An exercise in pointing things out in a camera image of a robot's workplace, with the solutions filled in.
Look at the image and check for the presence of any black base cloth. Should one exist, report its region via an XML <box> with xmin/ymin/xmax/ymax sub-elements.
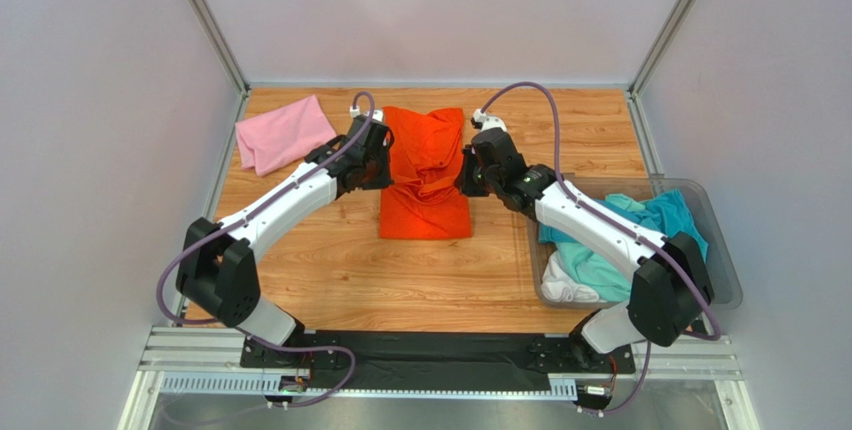
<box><xmin>303</xmin><ymin>331</ymin><xmax>592</xmax><ymax>391</ymax></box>

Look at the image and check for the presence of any teal t shirt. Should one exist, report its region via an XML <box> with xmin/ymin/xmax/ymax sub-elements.
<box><xmin>537</xmin><ymin>189</ymin><xmax>709</xmax><ymax>271</ymax></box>

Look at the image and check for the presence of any pink t shirt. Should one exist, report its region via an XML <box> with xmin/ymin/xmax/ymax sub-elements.
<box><xmin>235</xmin><ymin>95</ymin><xmax>336</xmax><ymax>177</ymax></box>

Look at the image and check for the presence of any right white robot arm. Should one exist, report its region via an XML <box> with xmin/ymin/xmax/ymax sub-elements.
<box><xmin>456</xmin><ymin>110</ymin><xmax>714</xmax><ymax>366</ymax></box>

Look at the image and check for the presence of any clear plastic bin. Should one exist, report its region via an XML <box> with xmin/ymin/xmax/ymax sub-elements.
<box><xmin>527</xmin><ymin>176</ymin><xmax>742</xmax><ymax>311</ymax></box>

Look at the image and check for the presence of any mint green t shirt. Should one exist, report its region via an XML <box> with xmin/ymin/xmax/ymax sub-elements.
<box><xmin>538</xmin><ymin>226</ymin><xmax>631</xmax><ymax>303</ymax></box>

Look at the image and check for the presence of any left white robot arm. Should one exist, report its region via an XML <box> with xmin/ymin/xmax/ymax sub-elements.
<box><xmin>174</xmin><ymin>106</ymin><xmax>394</xmax><ymax>353</ymax></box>

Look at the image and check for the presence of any orange t shirt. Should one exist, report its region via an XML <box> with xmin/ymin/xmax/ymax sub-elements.
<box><xmin>379</xmin><ymin>106</ymin><xmax>472</xmax><ymax>240</ymax></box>

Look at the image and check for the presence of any white t shirt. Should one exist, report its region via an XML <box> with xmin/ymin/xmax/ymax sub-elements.
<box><xmin>540</xmin><ymin>252</ymin><xmax>603</xmax><ymax>304</ymax></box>

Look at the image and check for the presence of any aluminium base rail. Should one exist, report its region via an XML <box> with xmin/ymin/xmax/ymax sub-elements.
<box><xmin>119</xmin><ymin>327</ymin><xmax>758</xmax><ymax>429</ymax></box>

